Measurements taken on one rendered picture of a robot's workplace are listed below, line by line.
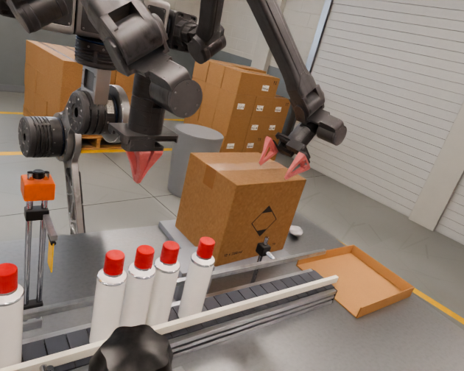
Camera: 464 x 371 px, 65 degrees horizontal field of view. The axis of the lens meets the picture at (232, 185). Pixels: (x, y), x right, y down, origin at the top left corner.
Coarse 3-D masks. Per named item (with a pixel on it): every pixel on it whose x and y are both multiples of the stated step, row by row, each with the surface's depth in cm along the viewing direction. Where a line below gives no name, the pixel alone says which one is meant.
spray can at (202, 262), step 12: (204, 240) 76; (204, 252) 75; (192, 264) 76; (204, 264) 75; (192, 276) 77; (204, 276) 77; (192, 288) 78; (204, 288) 78; (180, 300) 81; (192, 300) 79; (204, 300) 82; (180, 312) 81; (192, 312) 80
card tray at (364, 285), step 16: (320, 256) 130; (336, 256) 136; (352, 256) 139; (368, 256) 135; (320, 272) 123; (336, 272) 126; (352, 272) 128; (368, 272) 131; (384, 272) 130; (336, 288) 117; (352, 288) 119; (368, 288) 122; (384, 288) 124; (400, 288) 126; (352, 304) 111; (368, 304) 107; (384, 304) 113
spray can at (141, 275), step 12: (144, 252) 67; (132, 264) 69; (144, 264) 67; (132, 276) 68; (144, 276) 68; (132, 288) 68; (144, 288) 69; (132, 300) 69; (144, 300) 70; (132, 312) 70; (144, 312) 72; (120, 324) 73; (132, 324) 71; (144, 324) 74
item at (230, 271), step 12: (312, 252) 108; (324, 252) 111; (252, 264) 94; (264, 264) 96; (276, 264) 99; (216, 276) 87; (72, 300) 69; (84, 300) 69; (24, 312) 64; (36, 312) 64; (48, 312) 66
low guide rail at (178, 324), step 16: (304, 288) 99; (240, 304) 86; (256, 304) 90; (176, 320) 77; (192, 320) 78; (208, 320) 82; (64, 352) 64; (80, 352) 65; (16, 368) 59; (32, 368) 60
